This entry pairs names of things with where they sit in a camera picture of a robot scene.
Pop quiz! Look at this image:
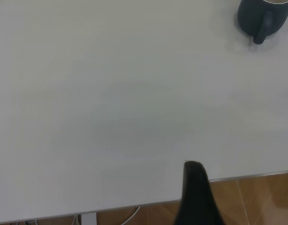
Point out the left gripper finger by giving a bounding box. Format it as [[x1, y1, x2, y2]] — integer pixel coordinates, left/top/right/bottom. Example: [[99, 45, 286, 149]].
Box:
[[173, 161, 225, 225]]

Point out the dark grey ceramic mug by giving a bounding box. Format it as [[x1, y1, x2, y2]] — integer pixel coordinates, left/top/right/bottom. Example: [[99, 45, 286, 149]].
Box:
[[236, 0, 288, 45]]

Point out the white thick cable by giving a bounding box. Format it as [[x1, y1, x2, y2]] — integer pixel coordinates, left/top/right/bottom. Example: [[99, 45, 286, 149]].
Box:
[[121, 206, 141, 225]]

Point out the white table leg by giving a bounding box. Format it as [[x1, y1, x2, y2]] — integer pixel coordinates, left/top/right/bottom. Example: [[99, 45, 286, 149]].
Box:
[[81, 212, 97, 225]]

